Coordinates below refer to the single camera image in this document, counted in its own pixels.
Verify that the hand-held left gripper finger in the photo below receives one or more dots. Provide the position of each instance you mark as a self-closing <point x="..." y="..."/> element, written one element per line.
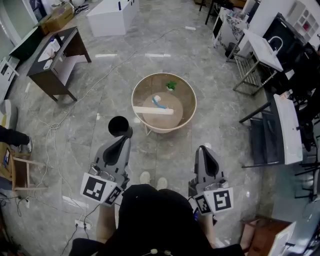
<point x="100" y="156"/>
<point x="127" y="155"/>

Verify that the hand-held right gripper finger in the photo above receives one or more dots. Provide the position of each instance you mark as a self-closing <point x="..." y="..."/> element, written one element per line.
<point x="197" y="162"/>
<point x="218" y="165"/>

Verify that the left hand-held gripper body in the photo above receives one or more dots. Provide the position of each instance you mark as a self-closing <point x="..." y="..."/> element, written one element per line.
<point x="93" y="187"/>

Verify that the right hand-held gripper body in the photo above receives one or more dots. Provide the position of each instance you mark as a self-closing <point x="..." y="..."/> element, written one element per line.
<point x="221" y="200"/>

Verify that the small white round object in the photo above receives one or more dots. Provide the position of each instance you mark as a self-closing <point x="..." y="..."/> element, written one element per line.
<point x="157" y="97"/>

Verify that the person's right forearm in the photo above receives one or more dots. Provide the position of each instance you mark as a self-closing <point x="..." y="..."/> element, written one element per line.
<point x="208" y="230"/>

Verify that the person's left forearm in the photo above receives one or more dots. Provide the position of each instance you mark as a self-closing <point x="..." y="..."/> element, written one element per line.
<point x="106" y="222"/>

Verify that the person's left white shoe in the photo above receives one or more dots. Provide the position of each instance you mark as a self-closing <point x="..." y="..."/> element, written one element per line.
<point x="145" y="178"/>

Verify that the person's white shoe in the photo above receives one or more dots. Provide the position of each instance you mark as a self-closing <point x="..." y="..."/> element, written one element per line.
<point x="145" y="178"/>
<point x="161" y="183"/>

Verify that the white power strip with plugs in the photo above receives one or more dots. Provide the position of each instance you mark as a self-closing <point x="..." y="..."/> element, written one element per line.
<point x="82" y="224"/>

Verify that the person's right white shoe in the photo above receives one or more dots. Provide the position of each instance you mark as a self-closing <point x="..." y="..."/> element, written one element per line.
<point x="161" y="183"/>

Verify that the brown wooden cabinet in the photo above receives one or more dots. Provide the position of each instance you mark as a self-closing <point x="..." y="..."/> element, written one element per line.
<point x="262" y="237"/>

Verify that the round wooden tray table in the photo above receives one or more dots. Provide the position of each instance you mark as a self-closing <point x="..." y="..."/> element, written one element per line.
<point x="186" y="100"/>

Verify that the person's black clothing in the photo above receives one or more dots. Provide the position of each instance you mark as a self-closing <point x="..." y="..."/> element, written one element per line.
<point x="155" y="220"/>

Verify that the wooden stool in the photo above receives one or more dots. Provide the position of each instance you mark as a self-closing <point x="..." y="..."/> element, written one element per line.
<point x="20" y="172"/>

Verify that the dark wooden washbasin desk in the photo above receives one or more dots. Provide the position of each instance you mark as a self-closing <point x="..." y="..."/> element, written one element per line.
<point x="45" y="80"/>

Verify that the metal rack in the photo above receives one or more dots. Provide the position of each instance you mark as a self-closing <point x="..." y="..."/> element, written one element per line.
<point x="246" y="72"/>

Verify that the white soap dish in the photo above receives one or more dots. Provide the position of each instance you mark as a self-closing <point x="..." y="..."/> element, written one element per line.
<point x="48" y="64"/>

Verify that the pink cup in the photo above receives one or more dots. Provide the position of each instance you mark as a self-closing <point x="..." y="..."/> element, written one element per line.
<point x="51" y="53"/>

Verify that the small black mesh bin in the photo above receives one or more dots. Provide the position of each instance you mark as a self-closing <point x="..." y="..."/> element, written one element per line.
<point x="232" y="50"/>

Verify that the white bottle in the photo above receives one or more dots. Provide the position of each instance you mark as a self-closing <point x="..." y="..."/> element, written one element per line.
<point x="54" y="43"/>

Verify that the white faucet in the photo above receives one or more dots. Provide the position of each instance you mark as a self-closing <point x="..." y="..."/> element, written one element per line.
<point x="277" y="47"/>

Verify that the dark flat panel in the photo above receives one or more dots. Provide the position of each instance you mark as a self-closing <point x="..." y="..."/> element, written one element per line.
<point x="25" y="45"/>

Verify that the white island cabinet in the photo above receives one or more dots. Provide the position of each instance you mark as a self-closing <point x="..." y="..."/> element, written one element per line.
<point x="107" y="21"/>

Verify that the marble-pattern cabinet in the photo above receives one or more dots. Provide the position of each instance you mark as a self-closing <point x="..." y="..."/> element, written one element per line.
<point x="228" y="30"/>

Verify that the brown cardboard box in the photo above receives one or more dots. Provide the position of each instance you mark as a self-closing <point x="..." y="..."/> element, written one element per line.
<point x="58" y="18"/>

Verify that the black table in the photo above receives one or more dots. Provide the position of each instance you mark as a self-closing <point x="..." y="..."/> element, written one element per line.
<point x="225" y="7"/>

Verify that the white cubby shelf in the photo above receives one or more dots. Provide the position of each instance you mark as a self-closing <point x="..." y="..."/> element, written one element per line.
<point x="306" y="21"/>

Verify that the black metal frame stand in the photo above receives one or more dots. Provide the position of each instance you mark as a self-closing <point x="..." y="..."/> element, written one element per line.
<point x="265" y="140"/>

